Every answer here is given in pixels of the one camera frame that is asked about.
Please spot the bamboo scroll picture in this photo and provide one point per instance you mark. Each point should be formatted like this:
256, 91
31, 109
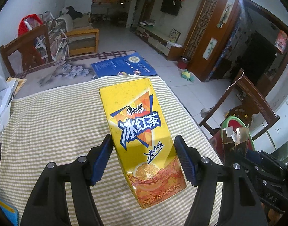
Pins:
209, 48

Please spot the white drying rack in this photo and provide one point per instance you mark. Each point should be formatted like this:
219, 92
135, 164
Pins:
57, 42

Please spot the small framed picture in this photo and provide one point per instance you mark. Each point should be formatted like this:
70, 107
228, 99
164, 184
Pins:
174, 34

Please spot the red wall poster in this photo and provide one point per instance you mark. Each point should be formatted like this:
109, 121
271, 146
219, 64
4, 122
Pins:
282, 41

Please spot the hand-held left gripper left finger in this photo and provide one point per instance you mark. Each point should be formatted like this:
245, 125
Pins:
101, 161

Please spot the grey floral mat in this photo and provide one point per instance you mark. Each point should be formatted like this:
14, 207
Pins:
71, 71

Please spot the dark clothes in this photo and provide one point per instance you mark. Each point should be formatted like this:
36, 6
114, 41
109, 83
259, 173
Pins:
72, 11

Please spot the white tabletop appliance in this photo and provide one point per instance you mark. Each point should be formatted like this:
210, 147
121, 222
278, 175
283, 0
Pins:
0, 98

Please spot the dark wooden chair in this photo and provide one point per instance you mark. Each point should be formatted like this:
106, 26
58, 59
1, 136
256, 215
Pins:
24, 43

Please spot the red bin with green rim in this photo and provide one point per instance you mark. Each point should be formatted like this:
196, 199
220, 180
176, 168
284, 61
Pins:
237, 122

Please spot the red bag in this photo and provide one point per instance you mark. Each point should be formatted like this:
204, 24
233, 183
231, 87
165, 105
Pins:
22, 27

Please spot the low television cabinet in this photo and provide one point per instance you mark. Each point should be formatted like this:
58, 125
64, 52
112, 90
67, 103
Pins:
155, 34

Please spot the green plush toy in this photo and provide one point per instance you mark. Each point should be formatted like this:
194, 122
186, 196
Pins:
187, 75

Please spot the wall television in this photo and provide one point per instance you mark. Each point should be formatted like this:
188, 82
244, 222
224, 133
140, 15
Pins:
169, 6

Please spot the tall scroll picture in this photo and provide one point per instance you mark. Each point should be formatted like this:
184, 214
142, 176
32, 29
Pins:
226, 11

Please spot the grey round floor stand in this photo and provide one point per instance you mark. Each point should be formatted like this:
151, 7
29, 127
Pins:
205, 112

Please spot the yellow tea carton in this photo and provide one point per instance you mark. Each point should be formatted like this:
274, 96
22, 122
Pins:
139, 141

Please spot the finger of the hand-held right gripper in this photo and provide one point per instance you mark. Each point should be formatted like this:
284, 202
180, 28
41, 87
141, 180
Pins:
240, 155
252, 155

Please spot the carved wooden partition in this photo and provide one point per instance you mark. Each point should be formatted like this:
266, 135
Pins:
202, 49

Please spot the red bucket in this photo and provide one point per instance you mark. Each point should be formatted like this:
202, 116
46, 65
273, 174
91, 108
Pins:
182, 63

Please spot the yellow book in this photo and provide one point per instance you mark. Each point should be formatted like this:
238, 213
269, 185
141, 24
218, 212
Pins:
18, 84

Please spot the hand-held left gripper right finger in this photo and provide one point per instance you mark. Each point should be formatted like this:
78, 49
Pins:
185, 162

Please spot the brown cardboard box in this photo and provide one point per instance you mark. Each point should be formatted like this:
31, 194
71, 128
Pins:
242, 136

